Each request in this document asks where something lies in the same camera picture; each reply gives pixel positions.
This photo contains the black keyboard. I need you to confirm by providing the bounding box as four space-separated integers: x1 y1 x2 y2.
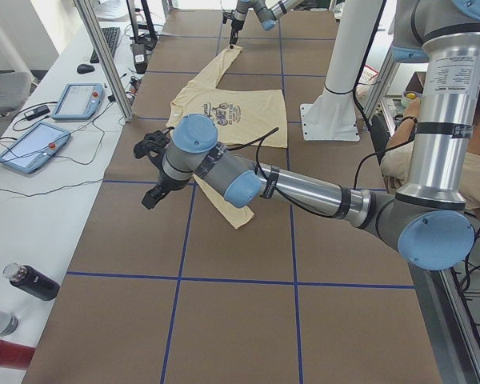
90 26 122 64

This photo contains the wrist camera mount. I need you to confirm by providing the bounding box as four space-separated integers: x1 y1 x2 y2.
222 11 233 24
134 129 170 159

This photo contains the red bottle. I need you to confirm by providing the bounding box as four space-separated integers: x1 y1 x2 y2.
0 339 36 370

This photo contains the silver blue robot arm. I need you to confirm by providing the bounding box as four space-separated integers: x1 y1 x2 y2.
222 0 301 48
134 1 480 270

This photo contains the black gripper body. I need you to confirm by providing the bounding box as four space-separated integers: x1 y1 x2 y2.
142 153 177 209
230 17 244 38

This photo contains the black monitor stand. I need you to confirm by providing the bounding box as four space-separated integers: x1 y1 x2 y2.
126 0 158 51

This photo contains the black computer mouse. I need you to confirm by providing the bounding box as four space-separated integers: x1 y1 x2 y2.
76 63 95 74

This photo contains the aluminium frame post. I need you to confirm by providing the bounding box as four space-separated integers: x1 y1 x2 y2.
74 0 134 122

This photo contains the grey office chair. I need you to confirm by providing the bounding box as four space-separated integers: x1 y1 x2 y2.
0 72 31 115

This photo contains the seated person in beige shirt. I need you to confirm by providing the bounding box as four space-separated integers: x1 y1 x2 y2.
379 62 480 231

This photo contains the cream long-sleeve graphic shirt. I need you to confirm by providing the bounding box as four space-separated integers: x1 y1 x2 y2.
162 46 288 229

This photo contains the blue teach pendant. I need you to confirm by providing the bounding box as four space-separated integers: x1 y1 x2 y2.
51 83 104 121
0 122 71 174

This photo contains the black water bottle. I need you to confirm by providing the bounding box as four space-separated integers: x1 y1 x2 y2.
2 262 60 301

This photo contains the far blue teach pendant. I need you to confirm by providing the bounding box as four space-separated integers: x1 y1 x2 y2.
51 83 104 121

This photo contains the near blue teach pendant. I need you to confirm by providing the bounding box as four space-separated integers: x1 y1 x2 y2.
0 122 71 174

